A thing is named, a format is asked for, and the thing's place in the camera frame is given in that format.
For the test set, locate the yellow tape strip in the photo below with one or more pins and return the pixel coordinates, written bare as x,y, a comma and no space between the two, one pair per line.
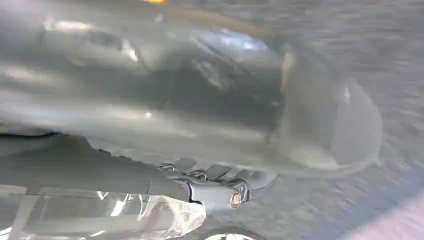
154,1

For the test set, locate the round dark-rimmed object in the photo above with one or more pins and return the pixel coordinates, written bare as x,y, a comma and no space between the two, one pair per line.
232,236

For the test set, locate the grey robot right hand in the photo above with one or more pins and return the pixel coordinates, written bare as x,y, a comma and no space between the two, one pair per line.
205,109

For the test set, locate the clear plastic wrapped parcel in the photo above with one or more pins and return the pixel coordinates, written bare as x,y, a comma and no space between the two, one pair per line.
159,215

